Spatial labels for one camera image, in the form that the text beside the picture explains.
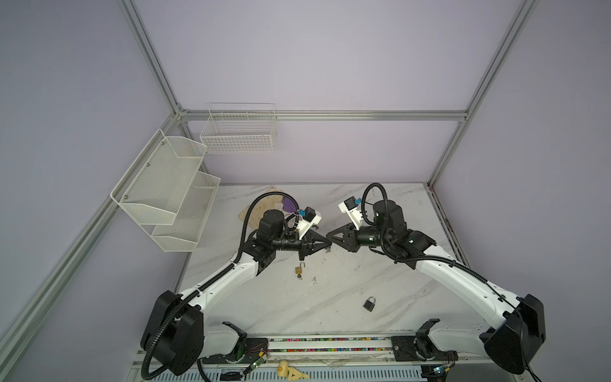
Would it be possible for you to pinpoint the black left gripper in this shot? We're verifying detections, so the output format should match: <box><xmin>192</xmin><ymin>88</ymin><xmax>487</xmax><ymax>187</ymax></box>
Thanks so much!
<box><xmin>273</xmin><ymin>230</ymin><xmax>332</xmax><ymax>261</ymax></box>

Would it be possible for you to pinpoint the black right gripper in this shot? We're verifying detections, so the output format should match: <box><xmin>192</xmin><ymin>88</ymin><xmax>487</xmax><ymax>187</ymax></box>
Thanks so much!
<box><xmin>323</xmin><ymin>220</ymin><xmax>389</xmax><ymax>254</ymax></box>

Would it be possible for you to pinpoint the brass padlock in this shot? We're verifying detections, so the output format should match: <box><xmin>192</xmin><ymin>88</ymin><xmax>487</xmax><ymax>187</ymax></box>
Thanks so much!
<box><xmin>295</xmin><ymin>262</ymin><xmax>306</xmax><ymax>279</ymax></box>

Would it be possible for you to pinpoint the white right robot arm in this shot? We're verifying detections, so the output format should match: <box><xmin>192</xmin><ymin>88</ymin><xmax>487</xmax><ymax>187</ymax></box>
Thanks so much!
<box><xmin>326</xmin><ymin>182</ymin><xmax>546</xmax><ymax>380</ymax></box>

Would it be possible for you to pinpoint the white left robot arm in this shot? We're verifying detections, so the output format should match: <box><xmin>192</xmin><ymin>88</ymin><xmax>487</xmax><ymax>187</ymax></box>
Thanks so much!
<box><xmin>141</xmin><ymin>191</ymin><xmax>332</xmax><ymax>380</ymax></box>

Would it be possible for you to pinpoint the purple pink spatula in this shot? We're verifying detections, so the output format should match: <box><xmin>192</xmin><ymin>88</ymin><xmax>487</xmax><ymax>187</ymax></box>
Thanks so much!
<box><xmin>282</xmin><ymin>197</ymin><xmax>300</xmax><ymax>214</ymax></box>

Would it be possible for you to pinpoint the beige work glove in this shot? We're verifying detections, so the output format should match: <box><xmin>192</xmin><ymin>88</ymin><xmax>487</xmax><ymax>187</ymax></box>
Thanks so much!
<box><xmin>248</xmin><ymin>195</ymin><xmax>284</xmax><ymax>229</ymax></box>

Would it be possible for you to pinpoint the black padlock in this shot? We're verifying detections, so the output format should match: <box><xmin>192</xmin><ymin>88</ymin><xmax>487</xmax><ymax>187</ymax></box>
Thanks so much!
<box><xmin>363</xmin><ymin>296</ymin><xmax>376</xmax><ymax>312</ymax></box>

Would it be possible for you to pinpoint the white mesh two-tier shelf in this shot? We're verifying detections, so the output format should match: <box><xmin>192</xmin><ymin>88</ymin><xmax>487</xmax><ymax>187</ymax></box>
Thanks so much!
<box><xmin>110</xmin><ymin>130</ymin><xmax>221</xmax><ymax>252</ymax></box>

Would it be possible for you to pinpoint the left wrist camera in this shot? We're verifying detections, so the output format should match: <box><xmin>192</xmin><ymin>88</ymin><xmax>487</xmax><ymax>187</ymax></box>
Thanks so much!
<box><xmin>296</xmin><ymin>207</ymin><xmax>322</xmax><ymax>240</ymax></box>

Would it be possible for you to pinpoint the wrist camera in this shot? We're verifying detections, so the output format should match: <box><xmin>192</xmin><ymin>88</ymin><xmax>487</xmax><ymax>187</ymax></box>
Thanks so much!
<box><xmin>338</xmin><ymin>197</ymin><xmax>364</xmax><ymax>231</ymax></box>
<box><xmin>296</xmin><ymin>207</ymin><xmax>322</xmax><ymax>240</ymax></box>

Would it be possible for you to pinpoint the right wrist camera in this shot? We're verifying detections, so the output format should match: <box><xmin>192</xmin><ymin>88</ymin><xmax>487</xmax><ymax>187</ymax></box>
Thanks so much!
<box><xmin>338</xmin><ymin>197</ymin><xmax>364</xmax><ymax>231</ymax></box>

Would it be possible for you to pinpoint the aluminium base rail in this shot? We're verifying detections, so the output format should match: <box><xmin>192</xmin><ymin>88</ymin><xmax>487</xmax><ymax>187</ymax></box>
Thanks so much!
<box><xmin>156</xmin><ymin>334</ymin><xmax>529</xmax><ymax>381</ymax></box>

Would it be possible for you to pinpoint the white wire basket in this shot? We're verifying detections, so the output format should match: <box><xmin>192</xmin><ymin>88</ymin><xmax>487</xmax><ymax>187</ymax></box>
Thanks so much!
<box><xmin>200</xmin><ymin>103</ymin><xmax>277</xmax><ymax>154</ymax></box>

